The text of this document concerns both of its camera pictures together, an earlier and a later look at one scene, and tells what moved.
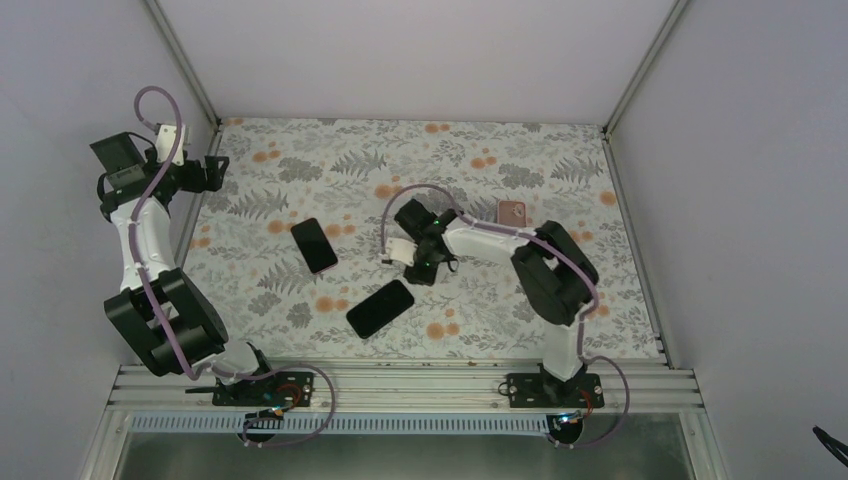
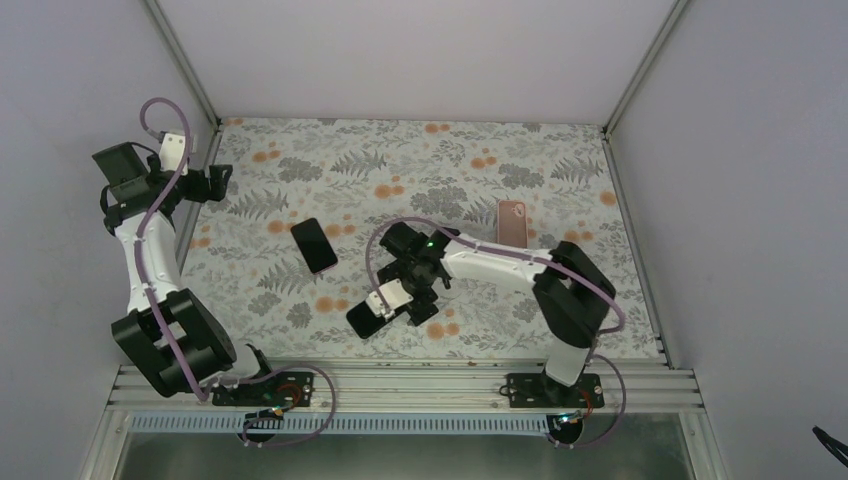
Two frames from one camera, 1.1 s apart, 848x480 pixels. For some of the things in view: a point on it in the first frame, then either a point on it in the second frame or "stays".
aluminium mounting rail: x=408 y=389 stays
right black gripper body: x=428 y=276 -> x=417 y=311
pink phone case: x=511 y=213 stays
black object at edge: x=837 y=448 stays
